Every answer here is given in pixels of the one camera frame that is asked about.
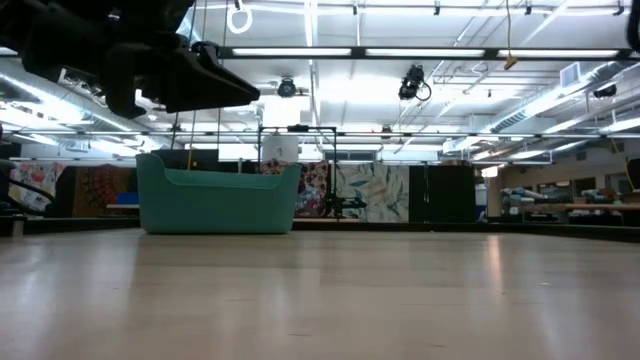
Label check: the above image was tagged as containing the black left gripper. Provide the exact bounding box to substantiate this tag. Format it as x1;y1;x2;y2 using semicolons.
21;0;262;120

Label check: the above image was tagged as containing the black monitor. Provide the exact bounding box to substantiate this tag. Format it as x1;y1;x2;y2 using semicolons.
149;148;220;172

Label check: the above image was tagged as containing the white barrel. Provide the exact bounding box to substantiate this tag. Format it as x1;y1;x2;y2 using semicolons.
262;134;300;163

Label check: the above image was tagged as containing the teal plastic basket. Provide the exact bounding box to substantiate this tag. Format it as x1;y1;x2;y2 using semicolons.
135;152;303;235

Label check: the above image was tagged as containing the dark red patterned rug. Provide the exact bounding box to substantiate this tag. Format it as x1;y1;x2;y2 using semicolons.
72;164;138;219

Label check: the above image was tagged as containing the red floral cloth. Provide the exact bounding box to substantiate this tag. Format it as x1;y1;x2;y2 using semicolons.
259;159;332;219

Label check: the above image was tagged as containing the black cart stand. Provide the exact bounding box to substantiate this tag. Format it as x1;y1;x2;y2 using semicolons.
256;124;369;222

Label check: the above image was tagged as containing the white pink floral cloth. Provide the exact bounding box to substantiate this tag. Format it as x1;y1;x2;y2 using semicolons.
8;162;65;217

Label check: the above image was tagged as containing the leaf pattern panel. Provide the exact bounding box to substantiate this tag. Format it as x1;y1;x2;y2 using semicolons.
334;163;411;224

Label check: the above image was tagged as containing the black chair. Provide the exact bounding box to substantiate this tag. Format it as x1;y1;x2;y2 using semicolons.
0;124;56;236

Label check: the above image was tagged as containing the black cabinet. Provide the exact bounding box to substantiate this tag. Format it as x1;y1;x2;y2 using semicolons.
408;164;477;224

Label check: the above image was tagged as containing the long wooden table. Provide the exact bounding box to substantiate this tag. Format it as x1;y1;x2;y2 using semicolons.
519;201;640;214

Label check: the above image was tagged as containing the black aluminium rig frame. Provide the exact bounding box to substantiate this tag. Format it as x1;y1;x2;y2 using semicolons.
0;45;640;245

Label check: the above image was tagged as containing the yellow hanging rope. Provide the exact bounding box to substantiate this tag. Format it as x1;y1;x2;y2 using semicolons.
186;109;197;171

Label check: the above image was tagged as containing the white hanging ring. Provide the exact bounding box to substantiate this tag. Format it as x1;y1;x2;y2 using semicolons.
227;0;254;35

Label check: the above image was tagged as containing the round black ceiling camera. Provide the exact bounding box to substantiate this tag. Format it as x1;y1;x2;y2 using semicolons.
277;77;298;99

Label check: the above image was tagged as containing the black camera with cable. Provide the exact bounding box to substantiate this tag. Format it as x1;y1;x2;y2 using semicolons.
398;64;433;102

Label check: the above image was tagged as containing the yellow hanging cord with hook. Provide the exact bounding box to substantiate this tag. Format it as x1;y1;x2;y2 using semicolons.
503;0;519;71

